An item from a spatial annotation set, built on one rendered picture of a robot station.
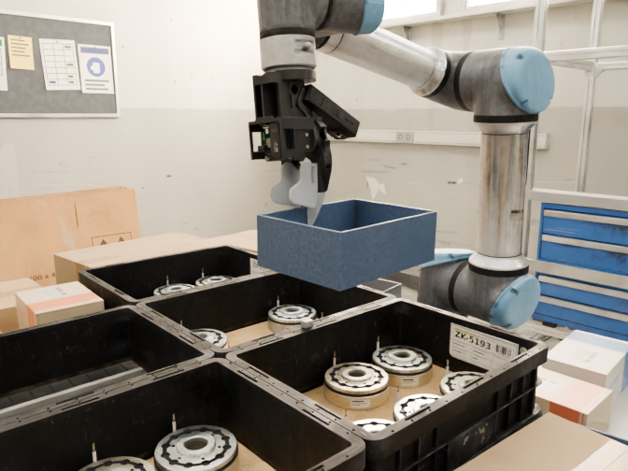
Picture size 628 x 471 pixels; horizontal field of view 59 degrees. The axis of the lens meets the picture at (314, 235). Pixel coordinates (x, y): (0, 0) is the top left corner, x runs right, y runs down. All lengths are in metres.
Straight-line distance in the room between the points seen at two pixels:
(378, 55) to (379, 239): 0.43
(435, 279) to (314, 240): 0.61
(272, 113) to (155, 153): 3.44
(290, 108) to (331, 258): 0.23
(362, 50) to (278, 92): 0.29
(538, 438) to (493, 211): 0.46
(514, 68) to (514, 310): 0.45
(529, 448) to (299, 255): 0.38
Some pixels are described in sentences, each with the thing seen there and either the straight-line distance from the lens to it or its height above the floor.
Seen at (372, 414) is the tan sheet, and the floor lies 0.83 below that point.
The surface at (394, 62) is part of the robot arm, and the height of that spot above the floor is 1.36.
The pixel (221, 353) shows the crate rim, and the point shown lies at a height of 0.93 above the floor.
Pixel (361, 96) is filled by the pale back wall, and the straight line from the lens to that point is 4.44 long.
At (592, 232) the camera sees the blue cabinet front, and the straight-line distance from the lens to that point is 2.69.
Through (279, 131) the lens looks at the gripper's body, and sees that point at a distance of 0.73.
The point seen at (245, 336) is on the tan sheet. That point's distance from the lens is 1.15.
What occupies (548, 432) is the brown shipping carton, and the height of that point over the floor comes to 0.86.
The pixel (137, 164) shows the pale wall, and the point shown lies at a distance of 4.12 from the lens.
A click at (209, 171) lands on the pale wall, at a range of 4.43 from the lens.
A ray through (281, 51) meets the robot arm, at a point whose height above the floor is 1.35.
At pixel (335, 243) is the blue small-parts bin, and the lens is 0.64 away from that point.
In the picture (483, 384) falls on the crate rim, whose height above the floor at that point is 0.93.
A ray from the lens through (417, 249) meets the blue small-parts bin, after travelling 0.76.
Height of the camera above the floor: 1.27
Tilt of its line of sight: 12 degrees down
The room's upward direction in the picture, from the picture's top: straight up
